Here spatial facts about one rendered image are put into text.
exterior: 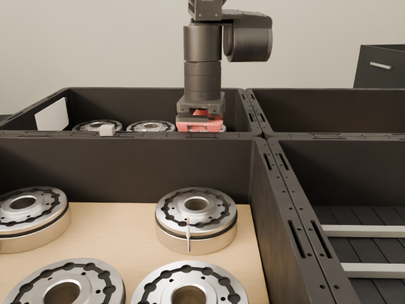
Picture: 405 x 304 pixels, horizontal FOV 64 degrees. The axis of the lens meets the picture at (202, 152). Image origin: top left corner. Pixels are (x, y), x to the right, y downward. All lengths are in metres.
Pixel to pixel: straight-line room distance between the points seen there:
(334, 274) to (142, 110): 0.59
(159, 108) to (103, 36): 2.82
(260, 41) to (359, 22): 3.70
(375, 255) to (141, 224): 0.29
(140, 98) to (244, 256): 0.46
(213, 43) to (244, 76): 3.23
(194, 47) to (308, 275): 0.34
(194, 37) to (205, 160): 0.17
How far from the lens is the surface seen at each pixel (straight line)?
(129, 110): 0.76
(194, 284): 0.31
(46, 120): 0.69
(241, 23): 0.50
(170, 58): 3.54
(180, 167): 0.45
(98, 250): 0.42
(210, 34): 0.48
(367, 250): 0.45
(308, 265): 0.24
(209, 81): 0.49
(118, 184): 0.48
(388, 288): 0.41
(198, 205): 0.43
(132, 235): 0.43
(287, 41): 3.82
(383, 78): 2.02
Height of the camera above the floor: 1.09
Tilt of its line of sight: 24 degrees down
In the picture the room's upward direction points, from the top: straight up
